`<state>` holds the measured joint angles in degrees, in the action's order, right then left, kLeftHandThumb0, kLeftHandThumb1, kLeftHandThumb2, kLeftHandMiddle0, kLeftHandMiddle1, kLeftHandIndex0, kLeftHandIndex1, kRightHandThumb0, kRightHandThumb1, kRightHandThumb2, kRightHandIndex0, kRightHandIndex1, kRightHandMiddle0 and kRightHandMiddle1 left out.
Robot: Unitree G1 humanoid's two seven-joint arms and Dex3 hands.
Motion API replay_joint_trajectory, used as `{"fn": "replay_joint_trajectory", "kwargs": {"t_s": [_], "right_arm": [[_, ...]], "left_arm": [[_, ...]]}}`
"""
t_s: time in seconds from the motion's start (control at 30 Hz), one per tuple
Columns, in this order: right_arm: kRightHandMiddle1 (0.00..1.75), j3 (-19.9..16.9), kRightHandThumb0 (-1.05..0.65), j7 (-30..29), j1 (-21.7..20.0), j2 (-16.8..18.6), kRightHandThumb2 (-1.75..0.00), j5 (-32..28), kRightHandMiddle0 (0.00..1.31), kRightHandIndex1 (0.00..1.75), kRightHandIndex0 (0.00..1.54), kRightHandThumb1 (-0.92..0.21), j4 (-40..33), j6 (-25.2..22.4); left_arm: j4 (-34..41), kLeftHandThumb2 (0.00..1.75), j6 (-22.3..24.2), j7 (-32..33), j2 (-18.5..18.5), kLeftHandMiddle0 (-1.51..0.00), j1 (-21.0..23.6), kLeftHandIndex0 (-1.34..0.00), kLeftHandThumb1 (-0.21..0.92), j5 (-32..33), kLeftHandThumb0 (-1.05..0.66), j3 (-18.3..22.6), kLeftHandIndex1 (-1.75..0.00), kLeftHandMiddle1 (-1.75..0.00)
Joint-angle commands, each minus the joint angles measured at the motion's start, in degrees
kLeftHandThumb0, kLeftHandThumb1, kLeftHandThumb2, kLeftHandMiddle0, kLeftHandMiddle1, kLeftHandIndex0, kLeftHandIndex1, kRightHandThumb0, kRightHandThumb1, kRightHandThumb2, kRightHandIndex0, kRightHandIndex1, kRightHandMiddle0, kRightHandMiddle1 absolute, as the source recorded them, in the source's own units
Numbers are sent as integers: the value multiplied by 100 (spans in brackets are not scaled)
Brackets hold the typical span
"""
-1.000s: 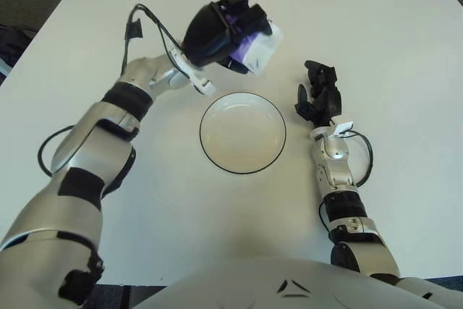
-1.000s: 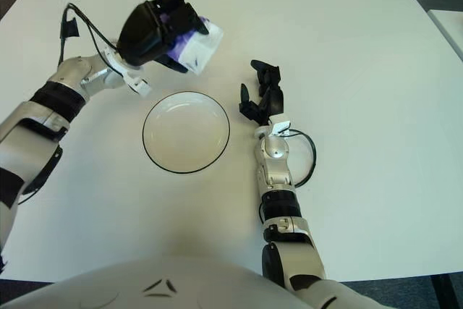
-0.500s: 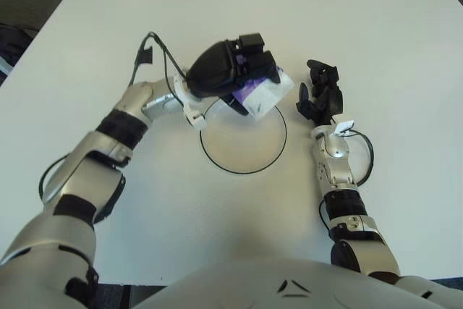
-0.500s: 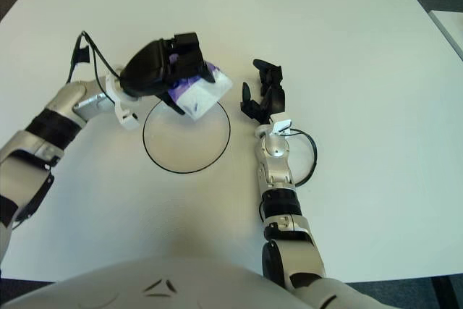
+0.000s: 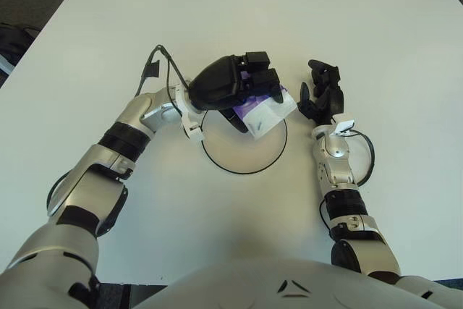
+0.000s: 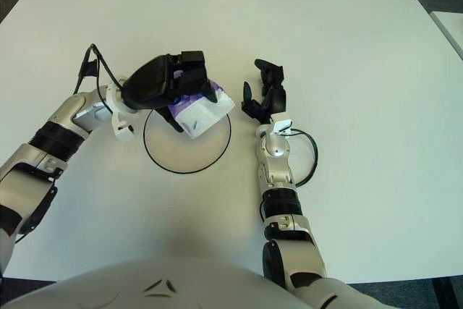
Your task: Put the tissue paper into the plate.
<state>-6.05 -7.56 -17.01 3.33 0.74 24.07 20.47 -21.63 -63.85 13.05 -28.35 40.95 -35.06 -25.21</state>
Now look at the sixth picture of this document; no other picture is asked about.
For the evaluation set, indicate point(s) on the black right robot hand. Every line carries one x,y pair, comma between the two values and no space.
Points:
278,101

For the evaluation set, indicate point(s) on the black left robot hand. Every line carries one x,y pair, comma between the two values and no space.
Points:
148,83

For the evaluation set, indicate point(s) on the purple tissue paper pack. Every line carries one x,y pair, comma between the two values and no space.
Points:
202,115

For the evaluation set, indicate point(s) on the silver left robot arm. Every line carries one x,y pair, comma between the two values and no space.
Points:
36,157

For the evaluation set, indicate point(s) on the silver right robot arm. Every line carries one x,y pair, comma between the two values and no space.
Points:
278,171

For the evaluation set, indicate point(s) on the white plate with black rim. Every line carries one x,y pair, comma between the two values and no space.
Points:
188,153

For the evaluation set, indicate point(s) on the neighbouring white table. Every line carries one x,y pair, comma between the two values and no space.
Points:
452,30

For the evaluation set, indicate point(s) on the grey robot torso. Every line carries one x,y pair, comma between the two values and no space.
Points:
162,283

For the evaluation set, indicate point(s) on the black table leg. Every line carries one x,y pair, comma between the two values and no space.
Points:
443,294

